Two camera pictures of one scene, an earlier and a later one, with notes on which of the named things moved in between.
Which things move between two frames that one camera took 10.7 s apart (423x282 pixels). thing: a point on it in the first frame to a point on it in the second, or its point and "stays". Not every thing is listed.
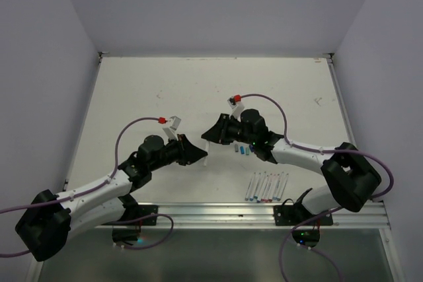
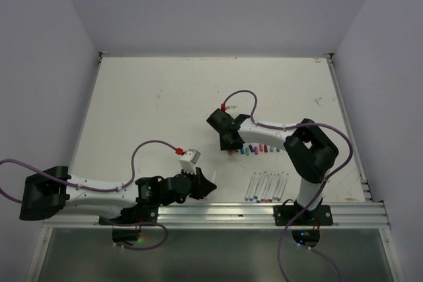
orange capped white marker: [205, 146] to [213, 177]
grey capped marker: [250, 190] stays
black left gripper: [189, 153] to [203, 186]
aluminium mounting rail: [373, 214] stays
